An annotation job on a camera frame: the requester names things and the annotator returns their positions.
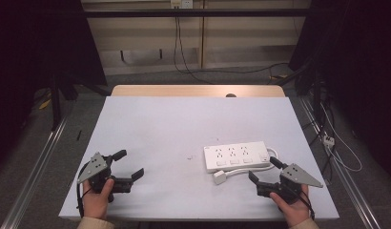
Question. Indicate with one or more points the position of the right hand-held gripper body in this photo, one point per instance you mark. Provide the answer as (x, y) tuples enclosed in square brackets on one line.
[(295, 178)]

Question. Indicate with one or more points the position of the metal floor rail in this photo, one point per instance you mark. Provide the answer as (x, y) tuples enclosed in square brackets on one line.
[(346, 178), (34, 171)]

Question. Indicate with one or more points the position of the white floor power strip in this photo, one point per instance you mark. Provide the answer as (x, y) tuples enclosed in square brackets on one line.
[(328, 141)]

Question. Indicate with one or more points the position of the wooden table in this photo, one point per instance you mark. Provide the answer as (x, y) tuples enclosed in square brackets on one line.
[(184, 90)]

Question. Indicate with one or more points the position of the white wall socket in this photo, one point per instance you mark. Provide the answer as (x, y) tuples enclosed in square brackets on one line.
[(181, 3)]

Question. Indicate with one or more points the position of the white power plug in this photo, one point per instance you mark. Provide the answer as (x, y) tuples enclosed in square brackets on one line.
[(219, 177)]

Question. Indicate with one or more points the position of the black curtain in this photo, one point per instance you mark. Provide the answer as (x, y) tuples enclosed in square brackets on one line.
[(355, 63), (41, 41)]

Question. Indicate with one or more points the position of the person's left hand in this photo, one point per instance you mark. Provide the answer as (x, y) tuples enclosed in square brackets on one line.
[(95, 203)]

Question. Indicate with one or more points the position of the black metal stand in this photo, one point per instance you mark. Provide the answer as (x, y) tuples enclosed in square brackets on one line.
[(55, 105)]

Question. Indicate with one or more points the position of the yellow floor tape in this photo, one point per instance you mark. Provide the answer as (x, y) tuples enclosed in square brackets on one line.
[(45, 104), (278, 77)]

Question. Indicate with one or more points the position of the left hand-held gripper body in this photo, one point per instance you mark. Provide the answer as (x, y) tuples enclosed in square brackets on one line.
[(96, 165)]

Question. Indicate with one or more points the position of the small black floor object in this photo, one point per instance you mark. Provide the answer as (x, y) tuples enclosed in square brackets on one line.
[(78, 135)]

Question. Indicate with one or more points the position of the dark round table grommet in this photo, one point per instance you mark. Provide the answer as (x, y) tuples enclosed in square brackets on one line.
[(230, 95)]

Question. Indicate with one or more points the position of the black horizontal bar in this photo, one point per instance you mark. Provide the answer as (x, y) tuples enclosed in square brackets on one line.
[(196, 12)]

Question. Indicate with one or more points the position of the person's right hand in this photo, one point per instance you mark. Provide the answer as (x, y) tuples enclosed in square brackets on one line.
[(295, 211)]

